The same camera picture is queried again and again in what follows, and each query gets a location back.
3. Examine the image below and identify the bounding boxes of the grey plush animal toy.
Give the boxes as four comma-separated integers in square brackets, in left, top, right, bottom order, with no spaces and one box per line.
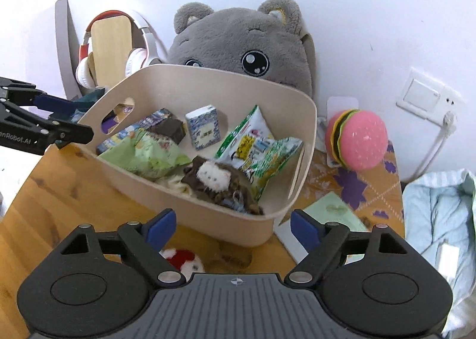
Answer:
[167,0,315,101]

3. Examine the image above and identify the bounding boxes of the pink burger toy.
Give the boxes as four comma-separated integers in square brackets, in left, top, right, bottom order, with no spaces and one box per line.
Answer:
[325,108,388,170]

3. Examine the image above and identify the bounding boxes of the white plug with cable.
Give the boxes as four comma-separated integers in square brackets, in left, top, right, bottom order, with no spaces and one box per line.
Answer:
[411,110,458,183]

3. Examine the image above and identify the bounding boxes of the green and white snack packet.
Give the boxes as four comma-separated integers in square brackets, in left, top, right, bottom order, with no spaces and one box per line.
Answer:
[215,104,303,200]

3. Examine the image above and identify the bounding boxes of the light blue cloth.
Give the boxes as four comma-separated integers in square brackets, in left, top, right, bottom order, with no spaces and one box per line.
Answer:
[403,170,476,325]

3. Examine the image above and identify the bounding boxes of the cream scrunchie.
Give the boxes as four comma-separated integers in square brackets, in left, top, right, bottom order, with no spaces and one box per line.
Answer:
[156,171,198,194]

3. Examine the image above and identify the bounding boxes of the light green snack bag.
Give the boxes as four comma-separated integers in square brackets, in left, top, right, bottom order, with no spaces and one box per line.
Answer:
[98,129,192,179]

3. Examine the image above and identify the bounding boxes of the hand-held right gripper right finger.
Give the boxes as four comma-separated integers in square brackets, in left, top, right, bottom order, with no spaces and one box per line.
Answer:
[284,209,410,285]

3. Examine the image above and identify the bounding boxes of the white wall socket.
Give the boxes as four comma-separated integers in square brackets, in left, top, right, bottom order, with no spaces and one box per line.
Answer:
[396,67,464,124]

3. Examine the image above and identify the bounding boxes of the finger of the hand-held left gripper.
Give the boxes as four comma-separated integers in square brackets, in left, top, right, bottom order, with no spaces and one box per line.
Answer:
[0,78,88,118]
[0,101,94,149]

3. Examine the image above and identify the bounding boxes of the brown and white plush pouch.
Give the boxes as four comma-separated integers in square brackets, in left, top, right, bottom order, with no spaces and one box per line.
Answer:
[181,156,265,216]

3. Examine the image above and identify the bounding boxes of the beige plastic storage bin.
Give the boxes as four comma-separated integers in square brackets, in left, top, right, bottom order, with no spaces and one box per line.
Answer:
[76,64,318,246]

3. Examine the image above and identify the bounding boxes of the flat green and white packet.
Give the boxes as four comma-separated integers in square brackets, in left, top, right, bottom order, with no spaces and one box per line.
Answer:
[277,192,370,265]

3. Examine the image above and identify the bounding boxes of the wooden desk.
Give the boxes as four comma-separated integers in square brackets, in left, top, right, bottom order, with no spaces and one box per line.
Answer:
[0,142,406,276]

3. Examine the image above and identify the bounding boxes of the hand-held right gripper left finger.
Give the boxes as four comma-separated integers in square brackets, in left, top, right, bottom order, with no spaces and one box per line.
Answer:
[59,208,187,288]

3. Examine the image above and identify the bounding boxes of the long colourful blue box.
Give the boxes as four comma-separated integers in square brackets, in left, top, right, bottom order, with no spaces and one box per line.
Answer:
[96,108,187,155]

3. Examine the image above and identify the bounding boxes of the small white and blue box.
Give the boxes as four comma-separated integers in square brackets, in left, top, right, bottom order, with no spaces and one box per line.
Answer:
[185,104,223,150]

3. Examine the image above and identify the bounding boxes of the red and white plush accessory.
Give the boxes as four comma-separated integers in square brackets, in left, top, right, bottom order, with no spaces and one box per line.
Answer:
[159,248,205,273]

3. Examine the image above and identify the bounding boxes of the orange mat with purple flowers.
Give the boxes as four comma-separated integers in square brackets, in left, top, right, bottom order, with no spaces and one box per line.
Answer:
[297,138,406,235]

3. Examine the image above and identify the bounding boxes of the wooden headphone stand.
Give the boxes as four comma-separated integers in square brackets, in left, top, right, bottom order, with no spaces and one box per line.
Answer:
[90,15,134,88]

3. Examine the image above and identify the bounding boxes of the red and white headphones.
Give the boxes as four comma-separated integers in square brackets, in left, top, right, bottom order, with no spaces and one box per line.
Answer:
[75,10,164,88]

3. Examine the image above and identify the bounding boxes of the dark green tissue pack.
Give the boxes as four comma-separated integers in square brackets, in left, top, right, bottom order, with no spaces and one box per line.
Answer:
[71,88,107,124]

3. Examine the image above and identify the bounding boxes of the white charger block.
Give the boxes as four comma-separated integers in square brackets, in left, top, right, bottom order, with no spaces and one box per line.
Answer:
[437,244,461,276]

